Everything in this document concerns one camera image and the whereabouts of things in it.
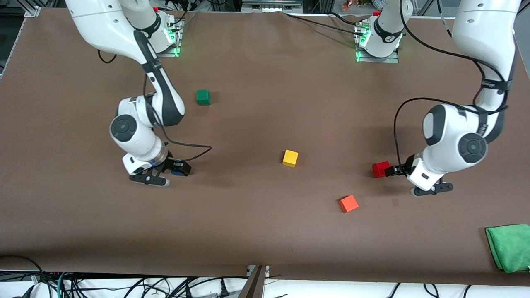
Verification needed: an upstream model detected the red block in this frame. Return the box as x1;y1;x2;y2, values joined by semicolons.
372;161;391;179

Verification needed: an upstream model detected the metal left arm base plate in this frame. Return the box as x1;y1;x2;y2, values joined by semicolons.
355;21;400;64

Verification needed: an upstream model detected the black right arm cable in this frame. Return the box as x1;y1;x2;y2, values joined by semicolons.
98;49;213;163

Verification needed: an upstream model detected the long black table cable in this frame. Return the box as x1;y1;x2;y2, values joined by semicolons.
285;12;360;33

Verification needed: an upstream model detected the black arched cable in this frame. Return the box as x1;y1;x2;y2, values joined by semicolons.
0;255;46;286

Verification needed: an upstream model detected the short black table cable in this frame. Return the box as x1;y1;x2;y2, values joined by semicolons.
327;12;366;26

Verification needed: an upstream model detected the green cloth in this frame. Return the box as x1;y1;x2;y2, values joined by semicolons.
485;224;530;274

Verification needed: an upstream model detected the grey aluminium rail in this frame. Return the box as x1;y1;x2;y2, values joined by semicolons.
242;0;303;13

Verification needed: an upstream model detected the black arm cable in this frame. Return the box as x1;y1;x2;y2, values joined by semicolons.
393;0;510;166
98;49;213;163

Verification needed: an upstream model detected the brown table cover sheet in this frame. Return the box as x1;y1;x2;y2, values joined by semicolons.
0;7;530;287

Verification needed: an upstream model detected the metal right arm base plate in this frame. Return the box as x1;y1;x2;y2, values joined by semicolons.
154;17;183;58

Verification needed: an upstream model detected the grey metal frame post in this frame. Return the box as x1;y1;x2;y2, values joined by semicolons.
238;265;270;298

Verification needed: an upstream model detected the orange block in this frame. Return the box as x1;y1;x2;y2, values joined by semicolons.
338;195;359;214

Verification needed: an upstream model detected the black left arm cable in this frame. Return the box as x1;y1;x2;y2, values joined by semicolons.
393;0;510;166

